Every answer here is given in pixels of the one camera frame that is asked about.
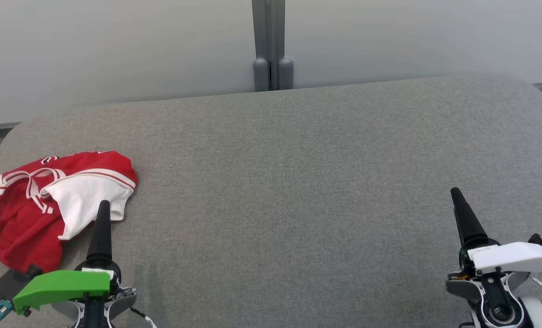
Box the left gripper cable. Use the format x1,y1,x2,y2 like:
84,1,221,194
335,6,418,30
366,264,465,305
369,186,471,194
129,307,158,328

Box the red white-sleeved jersey shirt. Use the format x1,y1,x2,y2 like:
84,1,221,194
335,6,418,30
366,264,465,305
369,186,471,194
0,151,139,241

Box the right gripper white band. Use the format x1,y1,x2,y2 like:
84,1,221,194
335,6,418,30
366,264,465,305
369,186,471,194
450,187,542,275

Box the grey partition post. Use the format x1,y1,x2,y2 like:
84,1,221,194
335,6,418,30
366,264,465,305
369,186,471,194
252,0,294,92

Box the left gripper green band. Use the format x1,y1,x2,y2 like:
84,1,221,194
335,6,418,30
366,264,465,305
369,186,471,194
13,200,122,316

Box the red white-striped shorts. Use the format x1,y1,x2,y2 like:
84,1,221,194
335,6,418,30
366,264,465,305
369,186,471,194
0,196,67,273

